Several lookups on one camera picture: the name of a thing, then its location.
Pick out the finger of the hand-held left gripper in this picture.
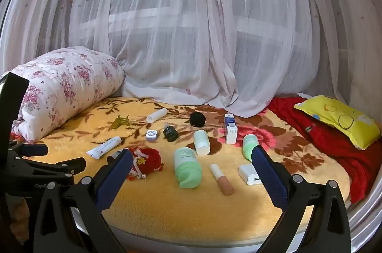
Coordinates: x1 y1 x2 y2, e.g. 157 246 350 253
21 157 87 179
7 143 49 157

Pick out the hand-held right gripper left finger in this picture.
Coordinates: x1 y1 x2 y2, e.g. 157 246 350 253
34 149 133 253

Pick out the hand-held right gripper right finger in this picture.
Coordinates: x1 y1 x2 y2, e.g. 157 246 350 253
251 146 351 253

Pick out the translucent yellow hair clip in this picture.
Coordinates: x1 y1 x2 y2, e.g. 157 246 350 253
108 115 131 131

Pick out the small white tube bottle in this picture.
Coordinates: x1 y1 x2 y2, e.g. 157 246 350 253
146 109 167 124

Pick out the person's left hand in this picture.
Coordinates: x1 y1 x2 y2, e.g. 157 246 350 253
6 196 35 242

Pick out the white charger block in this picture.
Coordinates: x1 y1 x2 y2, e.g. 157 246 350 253
238 164 263 186

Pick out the small grey tube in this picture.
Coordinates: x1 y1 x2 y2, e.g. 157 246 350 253
107 150 124 162

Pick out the white cream tube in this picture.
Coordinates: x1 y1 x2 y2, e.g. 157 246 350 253
86 136 122 159

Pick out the red knitted pouch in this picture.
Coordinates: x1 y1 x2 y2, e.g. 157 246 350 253
127 147 164 180

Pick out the small green bottle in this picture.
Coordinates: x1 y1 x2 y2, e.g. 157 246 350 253
242 134 260 162

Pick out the pink lip gloss tube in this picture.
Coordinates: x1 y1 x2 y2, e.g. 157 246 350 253
210 164 235 196

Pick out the yellow floral plush blanket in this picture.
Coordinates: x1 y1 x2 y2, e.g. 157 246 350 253
10 96 351 237

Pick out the small white box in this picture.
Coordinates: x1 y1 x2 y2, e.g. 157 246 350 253
226 125 238 144

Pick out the floral pink white pillow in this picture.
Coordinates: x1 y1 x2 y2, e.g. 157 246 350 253
0 46 126 143

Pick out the dark green jar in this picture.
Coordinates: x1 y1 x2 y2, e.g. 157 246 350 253
163 126 179 142

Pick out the red plush blanket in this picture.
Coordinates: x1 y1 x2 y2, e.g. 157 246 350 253
267 96 382 204

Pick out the large green bottle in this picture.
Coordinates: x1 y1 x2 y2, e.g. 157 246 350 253
174 146 203 189

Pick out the yellow printed pillow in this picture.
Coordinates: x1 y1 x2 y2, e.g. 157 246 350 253
293 95 382 150

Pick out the white satin bed sheet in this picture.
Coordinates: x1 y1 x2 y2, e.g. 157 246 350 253
72 181 382 253

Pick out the sheer white petal-print curtain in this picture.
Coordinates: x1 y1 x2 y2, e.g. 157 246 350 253
0 0 382 118

